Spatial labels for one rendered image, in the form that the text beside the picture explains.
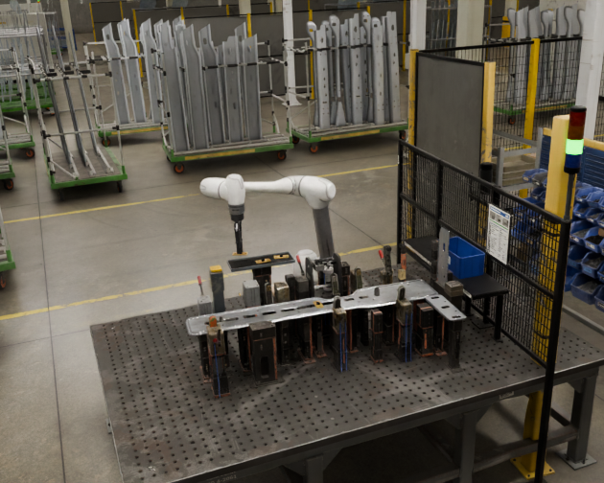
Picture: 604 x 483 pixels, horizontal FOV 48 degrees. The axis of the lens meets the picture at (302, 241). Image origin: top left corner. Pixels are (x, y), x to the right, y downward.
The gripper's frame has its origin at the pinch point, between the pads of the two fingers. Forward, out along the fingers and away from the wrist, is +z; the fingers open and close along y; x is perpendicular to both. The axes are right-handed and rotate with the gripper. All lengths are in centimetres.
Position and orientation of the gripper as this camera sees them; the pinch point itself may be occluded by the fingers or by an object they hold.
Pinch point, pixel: (239, 246)
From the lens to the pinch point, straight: 380.3
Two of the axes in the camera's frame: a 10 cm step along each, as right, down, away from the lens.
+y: -0.4, 3.6, -9.3
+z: 0.4, 9.3, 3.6
